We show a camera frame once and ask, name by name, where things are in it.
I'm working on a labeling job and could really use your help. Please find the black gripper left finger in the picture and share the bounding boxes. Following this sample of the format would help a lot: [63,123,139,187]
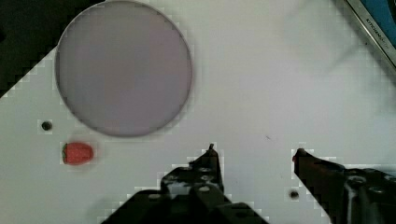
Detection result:
[101,145,269,224]

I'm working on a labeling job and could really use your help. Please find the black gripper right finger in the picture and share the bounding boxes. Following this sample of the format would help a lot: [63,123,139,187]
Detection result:
[292,148,396,224]

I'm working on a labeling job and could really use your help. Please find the red toy strawberry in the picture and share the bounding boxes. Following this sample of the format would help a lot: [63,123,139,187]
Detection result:
[62,142,94,165]

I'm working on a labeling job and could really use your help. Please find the round grey plate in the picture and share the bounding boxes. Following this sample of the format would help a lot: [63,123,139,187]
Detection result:
[55,0,193,137]

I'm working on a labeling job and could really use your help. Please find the black toaster oven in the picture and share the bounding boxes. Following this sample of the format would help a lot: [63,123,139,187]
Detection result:
[343,0,396,68]

